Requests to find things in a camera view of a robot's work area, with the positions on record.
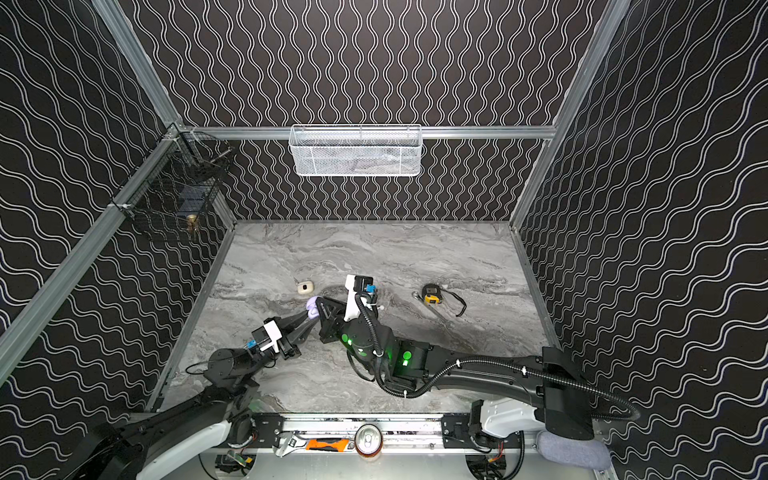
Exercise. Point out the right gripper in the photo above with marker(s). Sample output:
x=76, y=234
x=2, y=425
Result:
x=330, y=318

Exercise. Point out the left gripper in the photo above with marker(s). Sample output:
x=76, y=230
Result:
x=289, y=333

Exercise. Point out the purple round earbud case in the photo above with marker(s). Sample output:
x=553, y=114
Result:
x=312, y=308

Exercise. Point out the beige earbud charging case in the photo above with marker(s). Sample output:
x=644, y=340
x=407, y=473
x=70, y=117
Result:
x=305, y=287

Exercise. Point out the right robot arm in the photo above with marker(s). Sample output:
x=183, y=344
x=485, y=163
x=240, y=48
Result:
x=535, y=392

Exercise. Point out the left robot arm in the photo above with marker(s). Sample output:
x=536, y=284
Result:
x=153, y=445

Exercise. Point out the metal rod tool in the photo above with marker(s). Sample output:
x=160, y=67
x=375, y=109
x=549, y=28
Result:
x=440, y=318

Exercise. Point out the yellow black tape measure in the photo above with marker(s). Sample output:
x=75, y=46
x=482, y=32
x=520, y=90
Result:
x=434, y=294

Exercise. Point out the adjustable wrench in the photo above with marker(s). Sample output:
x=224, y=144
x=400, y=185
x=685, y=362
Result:
x=288, y=442

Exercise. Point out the orange utility knife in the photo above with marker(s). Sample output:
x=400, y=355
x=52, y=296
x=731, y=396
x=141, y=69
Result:
x=329, y=444

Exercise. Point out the soda can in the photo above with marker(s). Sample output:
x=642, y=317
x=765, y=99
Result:
x=368, y=441

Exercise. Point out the brass object in basket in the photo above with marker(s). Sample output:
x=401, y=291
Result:
x=192, y=223

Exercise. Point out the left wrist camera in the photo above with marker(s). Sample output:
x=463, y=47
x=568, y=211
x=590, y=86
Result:
x=265, y=338

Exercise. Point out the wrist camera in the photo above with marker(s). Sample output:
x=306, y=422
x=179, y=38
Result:
x=265, y=338
x=358, y=286

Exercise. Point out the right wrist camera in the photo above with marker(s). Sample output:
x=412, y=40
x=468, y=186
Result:
x=358, y=286

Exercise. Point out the white wire mesh basket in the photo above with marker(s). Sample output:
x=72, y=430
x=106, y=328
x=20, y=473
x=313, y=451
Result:
x=356, y=150

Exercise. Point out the black wire basket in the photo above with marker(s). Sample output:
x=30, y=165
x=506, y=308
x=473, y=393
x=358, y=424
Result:
x=186, y=181

